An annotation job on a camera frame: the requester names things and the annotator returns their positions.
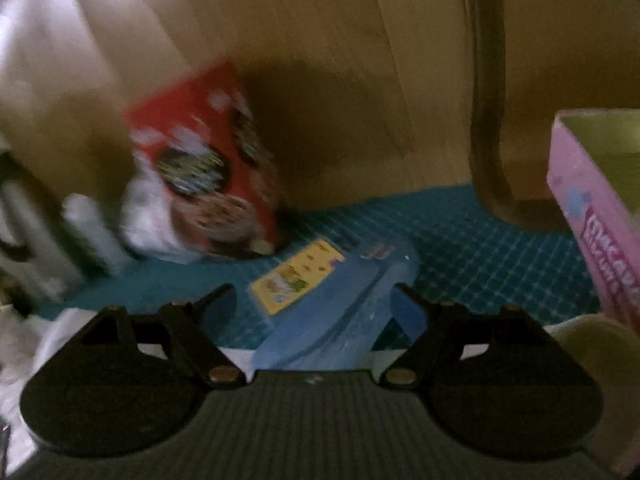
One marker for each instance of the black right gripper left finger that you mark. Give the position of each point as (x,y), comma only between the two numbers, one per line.
(186,334)

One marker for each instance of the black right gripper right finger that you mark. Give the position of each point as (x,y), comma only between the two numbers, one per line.
(441,336)

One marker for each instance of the teal quilted mat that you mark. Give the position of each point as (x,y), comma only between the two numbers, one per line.
(467,256)

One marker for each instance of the pink open cardboard box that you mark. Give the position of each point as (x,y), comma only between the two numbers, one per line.
(593,174)

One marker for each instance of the large brown cardboard sheet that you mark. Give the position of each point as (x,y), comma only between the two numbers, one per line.
(355,98)

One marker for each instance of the clear plastic bag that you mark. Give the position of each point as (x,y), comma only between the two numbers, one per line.
(84,216)

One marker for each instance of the red cereal box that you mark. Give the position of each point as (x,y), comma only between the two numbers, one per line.
(206,184)

